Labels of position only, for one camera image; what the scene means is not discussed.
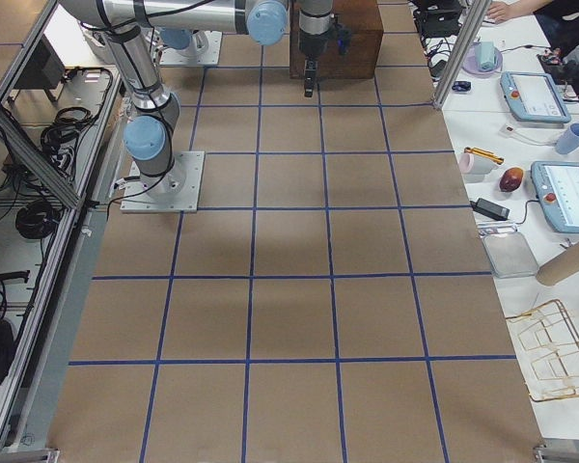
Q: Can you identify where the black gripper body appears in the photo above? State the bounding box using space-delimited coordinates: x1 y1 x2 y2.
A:
299 29 329 61

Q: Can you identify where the upper teach pendant tablet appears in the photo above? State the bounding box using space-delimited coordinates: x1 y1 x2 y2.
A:
500 71 571 124

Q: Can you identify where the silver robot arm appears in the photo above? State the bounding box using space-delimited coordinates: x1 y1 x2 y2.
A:
160 28 209 57
60 1 352 150

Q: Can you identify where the teach pendant tablet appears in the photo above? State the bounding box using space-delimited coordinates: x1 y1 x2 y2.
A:
530 161 579 233
500 71 571 124

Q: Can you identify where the purple plate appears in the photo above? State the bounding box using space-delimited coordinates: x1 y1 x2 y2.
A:
462 43 503 77

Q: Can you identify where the dark wooden drawer cabinet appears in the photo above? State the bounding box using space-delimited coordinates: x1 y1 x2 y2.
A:
289 1 383 79

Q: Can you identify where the gold metal cylinder tool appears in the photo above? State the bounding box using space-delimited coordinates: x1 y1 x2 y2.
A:
464 147 504 165

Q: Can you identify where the aluminium frame post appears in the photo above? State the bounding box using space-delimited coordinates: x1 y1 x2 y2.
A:
432 0 491 110

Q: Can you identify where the light blue plastic cup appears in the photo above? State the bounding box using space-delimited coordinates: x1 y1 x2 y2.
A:
555 122 579 155

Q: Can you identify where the small blue black device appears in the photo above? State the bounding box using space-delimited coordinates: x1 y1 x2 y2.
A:
452 80 472 94

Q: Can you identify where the black power adapter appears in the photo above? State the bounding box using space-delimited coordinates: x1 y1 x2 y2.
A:
470 198 510 221

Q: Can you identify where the person's hand on desk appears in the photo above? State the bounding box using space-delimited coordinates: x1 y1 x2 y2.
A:
486 1 514 23

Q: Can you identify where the teal box on plate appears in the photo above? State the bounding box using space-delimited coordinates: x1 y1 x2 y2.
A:
475 41 496 72

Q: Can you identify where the lower teach pendant tablet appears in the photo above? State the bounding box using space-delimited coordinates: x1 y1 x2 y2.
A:
530 161 579 233

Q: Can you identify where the silver metal tray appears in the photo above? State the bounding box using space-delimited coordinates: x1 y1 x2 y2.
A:
477 222 538 279

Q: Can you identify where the cardboard tube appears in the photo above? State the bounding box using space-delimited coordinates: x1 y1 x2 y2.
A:
536 241 579 286

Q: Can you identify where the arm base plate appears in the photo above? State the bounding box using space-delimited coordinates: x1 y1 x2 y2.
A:
159 29 222 68
120 151 206 213

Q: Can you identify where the gold wire rack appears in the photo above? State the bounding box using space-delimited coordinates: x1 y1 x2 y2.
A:
506 299 579 403

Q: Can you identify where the red mango fruit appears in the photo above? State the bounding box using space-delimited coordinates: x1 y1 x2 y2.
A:
499 167 524 193

